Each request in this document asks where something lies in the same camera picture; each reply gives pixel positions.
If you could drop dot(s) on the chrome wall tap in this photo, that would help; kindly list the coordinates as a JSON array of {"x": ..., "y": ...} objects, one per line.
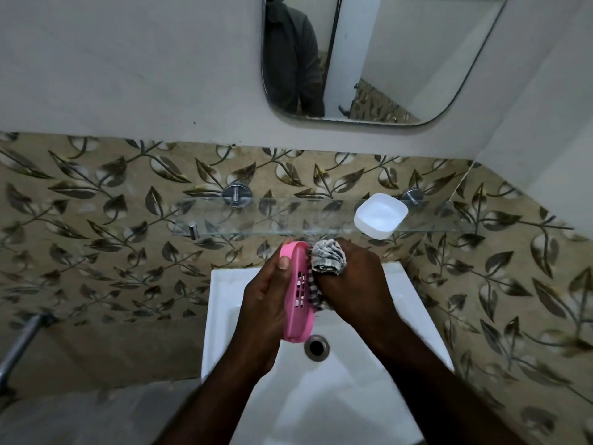
[{"x": 21, "y": 347}]

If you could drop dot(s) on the white soap dish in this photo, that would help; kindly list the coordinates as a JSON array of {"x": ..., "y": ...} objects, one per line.
[{"x": 381, "y": 216}]

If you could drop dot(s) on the person's right hand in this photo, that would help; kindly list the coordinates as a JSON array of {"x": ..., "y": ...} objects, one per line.
[{"x": 361, "y": 291}]

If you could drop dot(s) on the glass shelf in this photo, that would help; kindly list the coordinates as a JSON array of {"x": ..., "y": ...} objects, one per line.
[{"x": 287, "y": 217}]

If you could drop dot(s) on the white sink basin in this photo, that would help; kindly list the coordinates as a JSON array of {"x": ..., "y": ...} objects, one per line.
[{"x": 333, "y": 403}]

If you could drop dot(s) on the person's right forearm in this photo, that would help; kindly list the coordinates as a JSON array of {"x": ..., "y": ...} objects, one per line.
[{"x": 454, "y": 403}]

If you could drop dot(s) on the rounded wall mirror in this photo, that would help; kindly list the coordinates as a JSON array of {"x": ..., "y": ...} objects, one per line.
[{"x": 407, "y": 50}]

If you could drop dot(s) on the pink soap dish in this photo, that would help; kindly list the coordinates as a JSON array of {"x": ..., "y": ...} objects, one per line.
[{"x": 299, "y": 296}]

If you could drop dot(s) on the checkered cleaning cloth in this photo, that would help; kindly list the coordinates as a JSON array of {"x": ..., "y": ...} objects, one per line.
[{"x": 328, "y": 259}]

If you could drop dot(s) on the metal sink drain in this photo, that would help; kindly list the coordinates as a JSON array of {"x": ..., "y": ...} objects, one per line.
[{"x": 317, "y": 348}]

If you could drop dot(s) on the person's left forearm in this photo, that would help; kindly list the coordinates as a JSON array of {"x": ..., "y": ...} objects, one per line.
[{"x": 208, "y": 407}]

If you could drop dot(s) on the person's left hand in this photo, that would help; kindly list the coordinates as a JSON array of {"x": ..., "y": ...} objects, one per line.
[{"x": 261, "y": 315}]

